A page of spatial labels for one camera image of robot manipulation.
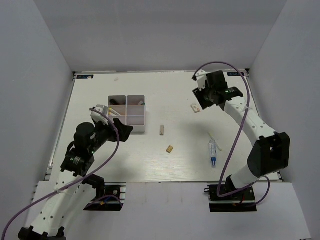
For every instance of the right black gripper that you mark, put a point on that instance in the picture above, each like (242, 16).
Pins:
(199, 95)

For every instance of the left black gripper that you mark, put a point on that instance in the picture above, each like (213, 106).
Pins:
(125, 130)

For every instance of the yellow capped white marker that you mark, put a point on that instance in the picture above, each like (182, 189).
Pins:
(113, 114)

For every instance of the orange capped white marker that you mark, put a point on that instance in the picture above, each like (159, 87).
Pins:
(113, 110)

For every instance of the pink black highlighter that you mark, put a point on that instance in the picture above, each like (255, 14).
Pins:
(113, 102)

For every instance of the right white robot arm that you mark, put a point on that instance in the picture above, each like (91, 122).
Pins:
(270, 149)

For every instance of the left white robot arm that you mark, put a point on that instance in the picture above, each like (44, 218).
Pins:
(75, 186)

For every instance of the white boxed eraser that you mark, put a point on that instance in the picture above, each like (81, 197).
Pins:
(195, 108)

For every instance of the left white organizer box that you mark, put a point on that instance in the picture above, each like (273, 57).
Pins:
(121, 108)

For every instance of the white organizer box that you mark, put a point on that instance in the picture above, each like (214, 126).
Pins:
(135, 113)
(121, 108)

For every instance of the right white organizer box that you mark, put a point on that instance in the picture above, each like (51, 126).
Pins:
(135, 113)

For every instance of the right blue corner label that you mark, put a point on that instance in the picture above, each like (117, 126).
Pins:
(235, 74)

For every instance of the blue corner label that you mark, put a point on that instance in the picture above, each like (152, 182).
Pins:
(235, 74)
(85, 76)

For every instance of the grey dirty eraser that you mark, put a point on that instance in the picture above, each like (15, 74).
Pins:
(161, 130)

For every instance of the pale yellow capped marker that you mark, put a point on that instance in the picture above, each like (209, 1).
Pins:
(215, 141)

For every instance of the clear glue bottle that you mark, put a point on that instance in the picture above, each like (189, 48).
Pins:
(212, 152)

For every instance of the small tan eraser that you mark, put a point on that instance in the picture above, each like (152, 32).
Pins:
(169, 149)

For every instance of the left blue corner label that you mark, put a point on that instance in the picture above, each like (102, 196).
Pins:
(85, 76)

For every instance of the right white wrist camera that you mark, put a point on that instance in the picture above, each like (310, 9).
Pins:
(200, 77)

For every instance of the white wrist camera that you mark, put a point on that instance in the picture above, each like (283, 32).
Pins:
(200, 77)
(98, 115)

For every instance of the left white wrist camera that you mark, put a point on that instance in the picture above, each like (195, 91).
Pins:
(98, 115)

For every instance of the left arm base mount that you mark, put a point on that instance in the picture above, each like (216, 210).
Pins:
(111, 199)

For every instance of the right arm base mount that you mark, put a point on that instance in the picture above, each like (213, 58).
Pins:
(241, 202)

